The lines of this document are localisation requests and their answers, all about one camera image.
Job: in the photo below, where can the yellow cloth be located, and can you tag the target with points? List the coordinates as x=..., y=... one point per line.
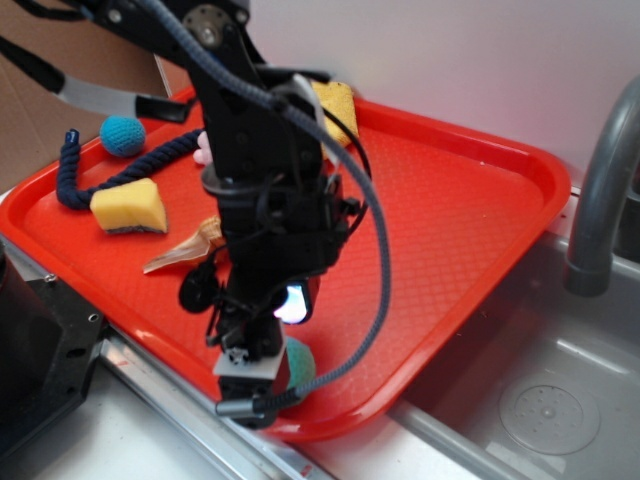
x=338, y=99

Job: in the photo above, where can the tan spiral seashell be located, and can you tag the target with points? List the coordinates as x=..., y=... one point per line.
x=197, y=247

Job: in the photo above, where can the red plastic tray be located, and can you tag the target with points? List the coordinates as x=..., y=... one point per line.
x=461, y=208

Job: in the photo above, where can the blue crocheted ball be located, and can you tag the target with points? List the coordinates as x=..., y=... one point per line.
x=122, y=136

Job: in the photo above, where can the sink drain cover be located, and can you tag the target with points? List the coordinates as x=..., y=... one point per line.
x=549, y=417

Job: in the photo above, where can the pink plush toy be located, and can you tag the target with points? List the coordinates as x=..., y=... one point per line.
x=203, y=154

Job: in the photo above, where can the green dimpled ball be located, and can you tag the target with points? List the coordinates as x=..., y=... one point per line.
x=298, y=366

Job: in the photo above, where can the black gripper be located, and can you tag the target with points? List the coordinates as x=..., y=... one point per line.
x=276, y=233

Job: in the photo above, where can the brown cardboard sheet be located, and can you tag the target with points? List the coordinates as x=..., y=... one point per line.
x=33, y=121

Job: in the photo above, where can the grey sink basin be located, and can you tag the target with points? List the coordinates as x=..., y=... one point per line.
x=446, y=425

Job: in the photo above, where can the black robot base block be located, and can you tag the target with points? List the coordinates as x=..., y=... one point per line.
x=50, y=337

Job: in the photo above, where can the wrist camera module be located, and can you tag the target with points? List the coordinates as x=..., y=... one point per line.
x=241, y=382

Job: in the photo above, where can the yellow sponge wedge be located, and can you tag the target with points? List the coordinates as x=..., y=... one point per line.
x=135, y=206

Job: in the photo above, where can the grey faucet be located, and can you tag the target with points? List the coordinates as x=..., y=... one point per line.
x=606, y=221

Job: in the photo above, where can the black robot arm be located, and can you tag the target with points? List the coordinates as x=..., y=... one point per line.
x=259, y=119

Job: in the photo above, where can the navy blue rope toy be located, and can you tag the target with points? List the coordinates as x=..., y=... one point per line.
x=71, y=196

